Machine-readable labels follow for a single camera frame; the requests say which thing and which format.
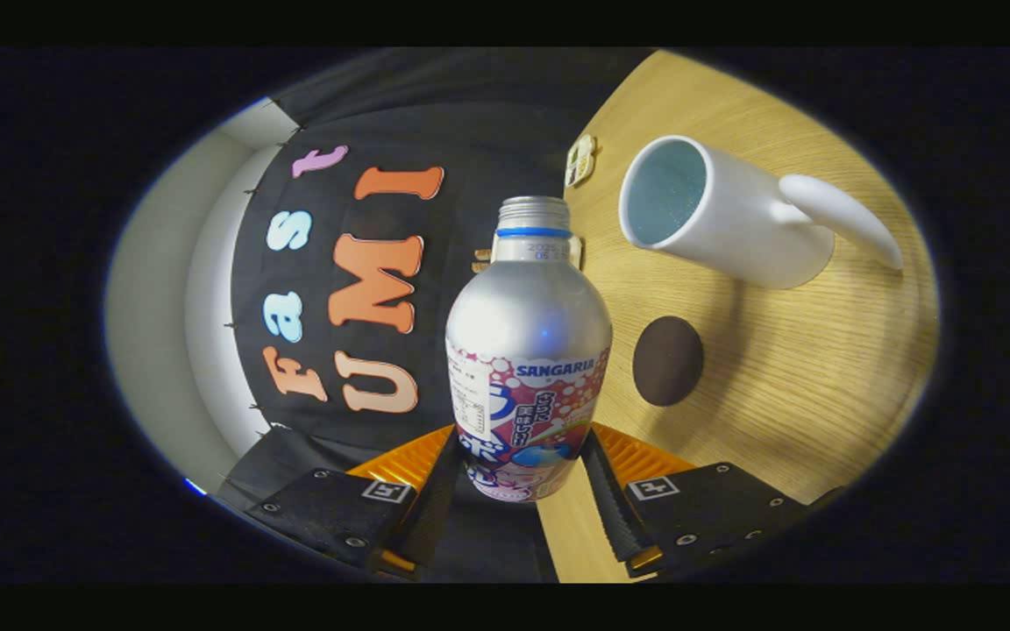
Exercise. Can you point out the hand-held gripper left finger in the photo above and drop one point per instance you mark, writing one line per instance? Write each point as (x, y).
(435, 517)

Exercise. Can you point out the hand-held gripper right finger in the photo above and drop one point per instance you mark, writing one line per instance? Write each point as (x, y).
(615, 517)

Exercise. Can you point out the dark brown round coaster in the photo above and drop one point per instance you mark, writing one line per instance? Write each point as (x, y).
(667, 361)

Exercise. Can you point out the silver juice bottle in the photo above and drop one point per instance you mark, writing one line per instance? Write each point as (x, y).
(527, 307)

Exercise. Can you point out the white cup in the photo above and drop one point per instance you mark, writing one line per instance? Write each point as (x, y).
(733, 219)

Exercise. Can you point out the wooden table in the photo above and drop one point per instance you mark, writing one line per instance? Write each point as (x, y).
(821, 368)

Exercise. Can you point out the white toaster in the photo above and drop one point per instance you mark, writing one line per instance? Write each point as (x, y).
(579, 254)

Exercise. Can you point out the white compartment tray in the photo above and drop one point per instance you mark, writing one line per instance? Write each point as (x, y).
(580, 160)

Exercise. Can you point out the black backdrop cloth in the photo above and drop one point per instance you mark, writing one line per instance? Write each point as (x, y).
(435, 140)

